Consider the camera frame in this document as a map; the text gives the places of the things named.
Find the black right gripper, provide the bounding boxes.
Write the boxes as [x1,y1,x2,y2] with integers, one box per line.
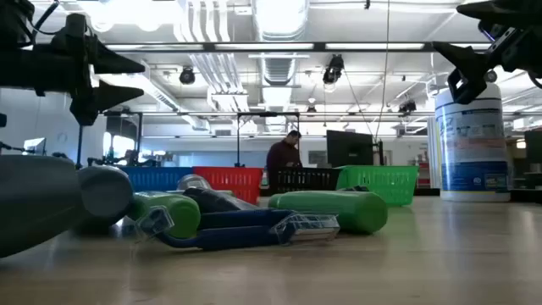
[431,0,542,105]

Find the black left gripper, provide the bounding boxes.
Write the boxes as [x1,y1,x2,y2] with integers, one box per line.
[0,13,146,127]

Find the grey travel bottle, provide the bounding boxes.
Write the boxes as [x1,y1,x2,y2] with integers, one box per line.
[0,154,84,259]
[77,164,135,230]

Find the green travel bottle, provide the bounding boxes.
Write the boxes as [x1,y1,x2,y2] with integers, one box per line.
[125,191,202,240]
[268,190,389,236]

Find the blue disposable razor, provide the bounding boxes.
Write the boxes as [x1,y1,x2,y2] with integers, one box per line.
[134,206,293,252]

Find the black clips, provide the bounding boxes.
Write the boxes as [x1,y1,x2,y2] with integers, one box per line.
[197,208,341,247]

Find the black ceiling spotlight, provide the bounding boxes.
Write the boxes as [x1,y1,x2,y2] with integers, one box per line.
[179,65,196,86]
[397,99,418,116]
[322,53,346,85]

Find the small background monitor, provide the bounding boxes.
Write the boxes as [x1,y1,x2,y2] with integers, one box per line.
[23,137,47,157]

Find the white wipes canister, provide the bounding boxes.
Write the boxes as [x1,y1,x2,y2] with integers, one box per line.
[434,82,512,203]

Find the blue plastic basket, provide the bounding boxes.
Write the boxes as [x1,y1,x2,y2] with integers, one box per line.
[120,166,195,193]

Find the red plastic basket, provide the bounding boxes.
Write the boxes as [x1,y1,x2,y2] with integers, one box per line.
[193,166,264,206]

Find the black computer monitor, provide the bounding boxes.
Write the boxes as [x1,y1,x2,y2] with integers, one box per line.
[325,130,376,169]

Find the green plastic basket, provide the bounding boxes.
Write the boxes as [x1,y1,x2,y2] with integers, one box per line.
[336,164,420,208]

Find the person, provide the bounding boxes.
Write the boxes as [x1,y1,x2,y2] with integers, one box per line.
[265,130,304,197]

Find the black plastic basket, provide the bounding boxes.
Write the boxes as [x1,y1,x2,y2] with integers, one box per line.
[268,167,343,197]

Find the black wrist camera of right arm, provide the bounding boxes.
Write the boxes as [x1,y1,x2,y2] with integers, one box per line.
[477,19,509,43]

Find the black wrist camera of arm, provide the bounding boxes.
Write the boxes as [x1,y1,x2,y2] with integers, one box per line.
[0,0,36,47]
[477,19,509,43]

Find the black wrist camera of left arm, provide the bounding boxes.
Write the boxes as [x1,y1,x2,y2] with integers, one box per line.
[0,0,36,47]

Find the black background rig frame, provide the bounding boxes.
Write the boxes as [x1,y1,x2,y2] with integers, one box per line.
[235,111,301,169]

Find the silver ceiling air duct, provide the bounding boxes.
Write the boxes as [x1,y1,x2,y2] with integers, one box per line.
[252,0,311,86]

